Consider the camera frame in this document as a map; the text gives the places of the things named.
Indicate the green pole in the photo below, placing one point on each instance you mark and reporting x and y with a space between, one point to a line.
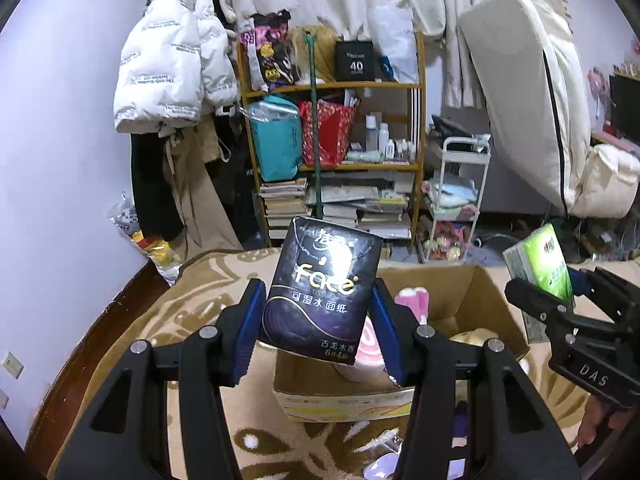
315 135

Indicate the pink white striped plush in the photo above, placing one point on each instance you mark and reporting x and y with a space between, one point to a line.
412 302

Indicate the wooden bookshelf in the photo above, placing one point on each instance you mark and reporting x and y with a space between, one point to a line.
340 86

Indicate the pink swirl plush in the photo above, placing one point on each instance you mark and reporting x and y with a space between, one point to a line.
370 372

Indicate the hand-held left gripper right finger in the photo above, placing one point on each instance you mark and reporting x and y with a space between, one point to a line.
387 330

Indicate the white printed plastic bag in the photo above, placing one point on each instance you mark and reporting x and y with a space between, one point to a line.
125 215

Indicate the green tissue pack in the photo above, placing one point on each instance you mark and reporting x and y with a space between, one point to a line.
542 260

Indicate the beige printed blanket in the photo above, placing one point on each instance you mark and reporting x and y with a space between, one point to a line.
200 280

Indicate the black hanging garment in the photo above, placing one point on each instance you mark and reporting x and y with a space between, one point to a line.
150 185

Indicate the red bag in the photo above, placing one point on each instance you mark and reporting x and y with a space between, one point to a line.
332 135

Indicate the cardboard box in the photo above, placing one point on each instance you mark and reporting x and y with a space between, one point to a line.
450 287

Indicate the yellow plush toy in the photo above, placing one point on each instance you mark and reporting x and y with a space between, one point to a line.
475 336

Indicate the person's right hand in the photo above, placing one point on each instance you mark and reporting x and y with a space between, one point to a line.
592 425

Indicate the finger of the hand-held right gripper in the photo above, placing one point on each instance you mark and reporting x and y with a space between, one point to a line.
610 290
540 302

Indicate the white mattress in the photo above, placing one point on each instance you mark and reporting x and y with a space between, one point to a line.
520 100

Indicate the yellow bag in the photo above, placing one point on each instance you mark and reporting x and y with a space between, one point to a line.
160 255

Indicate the black box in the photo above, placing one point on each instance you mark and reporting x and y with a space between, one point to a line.
355 62

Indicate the clear plastic wrapper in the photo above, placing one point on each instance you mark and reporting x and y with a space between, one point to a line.
387 442

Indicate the black monitor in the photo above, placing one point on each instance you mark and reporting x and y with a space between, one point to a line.
625 107

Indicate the stack of books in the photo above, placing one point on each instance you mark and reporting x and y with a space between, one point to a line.
282 205

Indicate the dark tissue pack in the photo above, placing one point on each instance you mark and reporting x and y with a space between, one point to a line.
320 290

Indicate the purple plush doll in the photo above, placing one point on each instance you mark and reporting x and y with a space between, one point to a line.
460 425

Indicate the beige hanging garment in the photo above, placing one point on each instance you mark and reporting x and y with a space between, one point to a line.
200 200

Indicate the row of cosmetic bottles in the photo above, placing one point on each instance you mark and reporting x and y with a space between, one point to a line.
385 142

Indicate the pink black printed bag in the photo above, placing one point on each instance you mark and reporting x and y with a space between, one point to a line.
267 55

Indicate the wooden bed frame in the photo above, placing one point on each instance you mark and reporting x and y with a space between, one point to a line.
100 320

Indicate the pile of books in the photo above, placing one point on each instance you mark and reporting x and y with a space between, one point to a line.
365 210

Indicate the white puffer jacket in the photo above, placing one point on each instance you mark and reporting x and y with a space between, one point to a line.
165 60

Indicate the pink toys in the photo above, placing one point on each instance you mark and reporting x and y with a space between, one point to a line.
445 242

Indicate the blonde wig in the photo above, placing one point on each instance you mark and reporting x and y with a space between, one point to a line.
325 55

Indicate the folded light blue cloth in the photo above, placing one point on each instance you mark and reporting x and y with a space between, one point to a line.
452 197

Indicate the wall socket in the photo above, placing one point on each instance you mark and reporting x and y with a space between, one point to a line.
12 365

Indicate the pink fan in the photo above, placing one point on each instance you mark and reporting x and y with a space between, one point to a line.
599 90

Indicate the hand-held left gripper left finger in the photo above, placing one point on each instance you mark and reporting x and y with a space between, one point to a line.
250 330

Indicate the teal bag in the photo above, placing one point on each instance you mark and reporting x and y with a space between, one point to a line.
275 145

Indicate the white trolley cart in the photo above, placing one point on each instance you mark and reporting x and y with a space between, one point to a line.
482 185

